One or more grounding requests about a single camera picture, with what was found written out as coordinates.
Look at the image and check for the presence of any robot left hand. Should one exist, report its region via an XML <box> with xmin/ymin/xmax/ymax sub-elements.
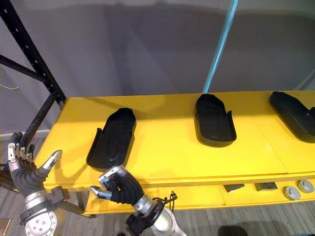
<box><xmin>7</xmin><ymin>132</ymin><xmax>63</xmax><ymax>197</ymax></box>

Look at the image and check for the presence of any black plastic housing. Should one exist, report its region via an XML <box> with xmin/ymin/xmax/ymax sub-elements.
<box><xmin>86</xmin><ymin>107</ymin><xmax>137</xmax><ymax>173</ymax></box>
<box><xmin>195</xmin><ymin>93</ymin><xmax>237</xmax><ymax>148</ymax></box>
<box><xmin>269</xmin><ymin>91</ymin><xmax>315</xmax><ymax>144</ymax></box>

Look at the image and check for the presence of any grey round cap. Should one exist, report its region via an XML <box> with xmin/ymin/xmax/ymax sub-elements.
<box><xmin>296</xmin><ymin>179</ymin><xmax>315</xmax><ymax>194</ymax></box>
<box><xmin>283</xmin><ymin>186</ymin><xmax>302</xmax><ymax>200</ymax></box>

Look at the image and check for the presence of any blue strap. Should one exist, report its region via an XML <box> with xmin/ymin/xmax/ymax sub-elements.
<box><xmin>202</xmin><ymin>0</ymin><xmax>239</xmax><ymax>92</ymax></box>

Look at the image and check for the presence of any yellow shelf board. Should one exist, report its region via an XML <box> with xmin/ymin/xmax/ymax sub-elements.
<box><xmin>34</xmin><ymin>90</ymin><xmax>315</xmax><ymax>190</ymax></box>
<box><xmin>84</xmin><ymin>177</ymin><xmax>315</xmax><ymax>217</ymax></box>

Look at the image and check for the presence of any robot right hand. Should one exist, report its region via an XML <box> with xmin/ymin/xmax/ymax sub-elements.
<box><xmin>89</xmin><ymin>165</ymin><xmax>145</xmax><ymax>205</ymax></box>

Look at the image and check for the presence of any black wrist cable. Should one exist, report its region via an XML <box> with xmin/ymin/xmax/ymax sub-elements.
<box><xmin>152</xmin><ymin>191</ymin><xmax>178</xmax><ymax>212</ymax></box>

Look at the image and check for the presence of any black metal shelf frame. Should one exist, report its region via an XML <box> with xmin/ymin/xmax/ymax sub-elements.
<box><xmin>0</xmin><ymin>0</ymin><xmax>67</xmax><ymax>148</ymax></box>

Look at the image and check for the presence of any yellow lower shelf board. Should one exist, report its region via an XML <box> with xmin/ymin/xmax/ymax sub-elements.
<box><xmin>84</xmin><ymin>177</ymin><xmax>315</xmax><ymax>217</ymax></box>

